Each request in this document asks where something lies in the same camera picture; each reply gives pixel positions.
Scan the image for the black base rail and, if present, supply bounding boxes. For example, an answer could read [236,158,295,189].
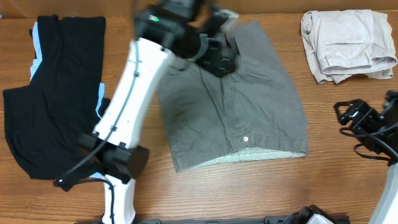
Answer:
[74,203,352,224]

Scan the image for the black garment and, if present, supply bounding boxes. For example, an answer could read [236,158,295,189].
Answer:
[2,15,106,191]

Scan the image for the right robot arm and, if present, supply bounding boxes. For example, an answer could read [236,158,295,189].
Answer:
[334,90,397,224]

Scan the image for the folded beige shorts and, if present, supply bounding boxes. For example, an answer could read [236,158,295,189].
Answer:
[300,9,397,84]

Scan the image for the grey shorts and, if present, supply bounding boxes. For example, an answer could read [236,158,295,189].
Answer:
[158,21,308,171]

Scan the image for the light blue garment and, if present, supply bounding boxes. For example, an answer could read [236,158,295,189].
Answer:
[30,22,105,118]

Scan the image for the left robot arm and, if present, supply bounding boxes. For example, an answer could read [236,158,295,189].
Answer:
[78,1,239,223]

